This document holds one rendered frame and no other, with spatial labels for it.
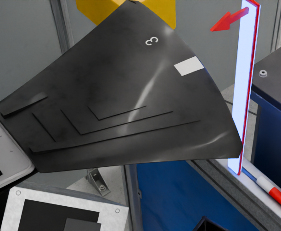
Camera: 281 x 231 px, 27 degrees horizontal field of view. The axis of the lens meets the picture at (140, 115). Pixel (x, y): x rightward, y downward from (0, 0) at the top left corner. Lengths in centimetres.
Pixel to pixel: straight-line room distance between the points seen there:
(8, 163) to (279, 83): 53
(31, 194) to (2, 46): 81
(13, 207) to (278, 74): 50
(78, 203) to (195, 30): 124
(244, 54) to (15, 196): 33
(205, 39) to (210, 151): 134
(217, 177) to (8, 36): 69
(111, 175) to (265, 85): 114
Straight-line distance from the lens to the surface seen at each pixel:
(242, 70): 76
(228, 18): 68
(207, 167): 98
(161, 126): 59
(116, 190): 196
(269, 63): 98
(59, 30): 150
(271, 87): 94
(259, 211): 93
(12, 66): 149
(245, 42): 73
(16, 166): 55
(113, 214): 71
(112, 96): 60
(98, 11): 96
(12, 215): 67
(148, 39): 66
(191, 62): 65
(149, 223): 148
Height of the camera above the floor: 160
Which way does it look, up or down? 48 degrees down
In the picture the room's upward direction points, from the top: 5 degrees counter-clockwise
